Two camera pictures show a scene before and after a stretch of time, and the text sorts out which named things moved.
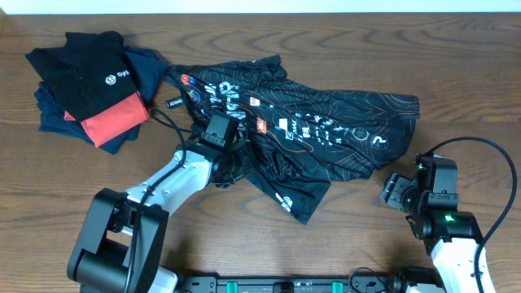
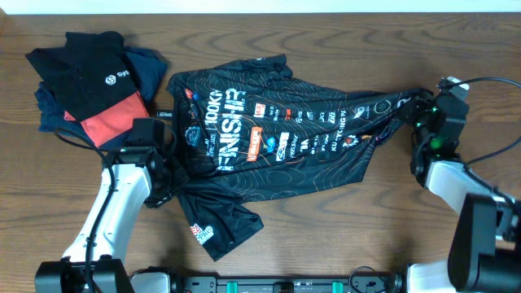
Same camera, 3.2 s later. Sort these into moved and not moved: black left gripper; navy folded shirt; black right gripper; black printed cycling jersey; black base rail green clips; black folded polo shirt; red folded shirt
Moved: black left gripper; black right gripper; black printed cycling jersey
Not moved: red folded shirt; navy folded shirt; black folded polo shirt; black base rail green clips
